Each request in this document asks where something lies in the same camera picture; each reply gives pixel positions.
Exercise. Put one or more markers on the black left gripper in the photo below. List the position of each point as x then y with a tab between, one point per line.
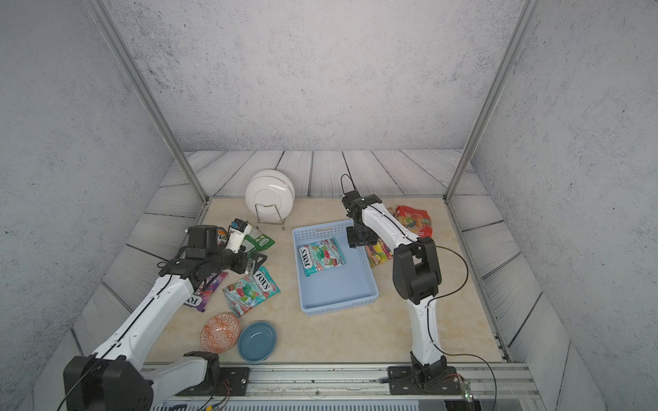
252	266

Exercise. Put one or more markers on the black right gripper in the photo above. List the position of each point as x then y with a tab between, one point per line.
371	240

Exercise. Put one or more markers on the green Fox's spring tea bag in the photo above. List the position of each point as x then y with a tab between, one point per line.
257	242

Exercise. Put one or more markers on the orange Fox's fruits bag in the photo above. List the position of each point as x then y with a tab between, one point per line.
378	253

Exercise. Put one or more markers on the teal Fox's mint bag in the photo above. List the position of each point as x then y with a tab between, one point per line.
320	256
250	291

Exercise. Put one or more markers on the light blue plastic basket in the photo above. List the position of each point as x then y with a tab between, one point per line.
346	286

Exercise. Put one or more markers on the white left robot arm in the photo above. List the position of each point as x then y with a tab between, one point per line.
111	378

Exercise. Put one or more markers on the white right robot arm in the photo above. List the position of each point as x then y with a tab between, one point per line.
416	277

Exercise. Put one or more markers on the red Lot 100 candy bag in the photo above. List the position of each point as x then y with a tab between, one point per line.
416	221

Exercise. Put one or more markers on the purple Fox's candy bag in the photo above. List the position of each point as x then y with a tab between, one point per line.
203	294

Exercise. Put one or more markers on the white plate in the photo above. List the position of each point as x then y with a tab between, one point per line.
271	187

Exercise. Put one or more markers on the blue ceramic bowl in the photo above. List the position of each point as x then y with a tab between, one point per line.
257	342

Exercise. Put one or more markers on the orange patterned bowl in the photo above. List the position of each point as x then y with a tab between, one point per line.
220	333

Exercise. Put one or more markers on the wire plate stand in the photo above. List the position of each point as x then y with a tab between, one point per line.
269	214

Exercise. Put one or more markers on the orange Fox's bag left wall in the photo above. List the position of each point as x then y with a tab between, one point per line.
222	235

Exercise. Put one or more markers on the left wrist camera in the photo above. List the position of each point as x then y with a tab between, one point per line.
206	239

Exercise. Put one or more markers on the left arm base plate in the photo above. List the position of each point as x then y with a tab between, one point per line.
221	382

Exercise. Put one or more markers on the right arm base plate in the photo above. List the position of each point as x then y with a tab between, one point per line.
406	380

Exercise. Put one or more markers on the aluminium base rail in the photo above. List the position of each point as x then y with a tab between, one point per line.
487	384

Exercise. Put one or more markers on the right aluminium corner post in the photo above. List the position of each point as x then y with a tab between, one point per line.
503	71

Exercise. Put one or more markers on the aluminium corner post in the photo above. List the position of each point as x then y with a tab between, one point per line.
109	31
503	71

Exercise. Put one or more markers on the left aluminium corner post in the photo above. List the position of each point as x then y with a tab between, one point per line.
109	31

